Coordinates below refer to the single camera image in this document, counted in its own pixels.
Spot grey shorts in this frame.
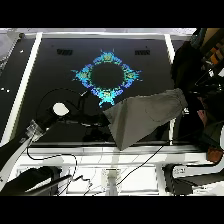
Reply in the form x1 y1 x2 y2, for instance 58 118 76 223
102 87 189 152

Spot heap of clothes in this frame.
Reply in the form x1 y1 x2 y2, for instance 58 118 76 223
170 28 224 151

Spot black cable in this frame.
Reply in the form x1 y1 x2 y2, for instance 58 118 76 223
115 142 175 188
69 173 95 196
25 139 79 197

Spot orange-brown garment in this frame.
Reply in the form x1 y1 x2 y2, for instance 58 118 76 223
205 147 224 165

